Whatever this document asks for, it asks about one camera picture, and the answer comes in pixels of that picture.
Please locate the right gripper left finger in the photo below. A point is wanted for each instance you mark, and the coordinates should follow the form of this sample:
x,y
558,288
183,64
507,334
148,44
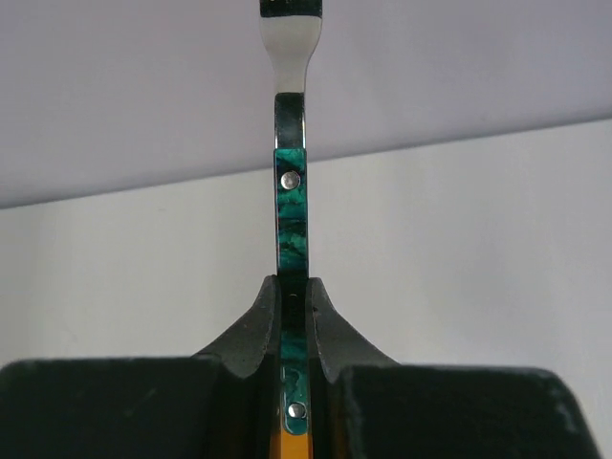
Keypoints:
x,y
243,414

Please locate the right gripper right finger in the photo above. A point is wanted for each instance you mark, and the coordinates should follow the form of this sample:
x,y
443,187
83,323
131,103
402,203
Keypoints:
x,y
335,349

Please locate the orange cartoon mouse towel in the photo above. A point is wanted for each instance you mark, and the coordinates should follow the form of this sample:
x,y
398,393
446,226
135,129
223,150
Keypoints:
x,y
285,445

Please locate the fork with teal handle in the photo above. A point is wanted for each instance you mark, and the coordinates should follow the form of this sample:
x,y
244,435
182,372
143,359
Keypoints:
x,y
290,32

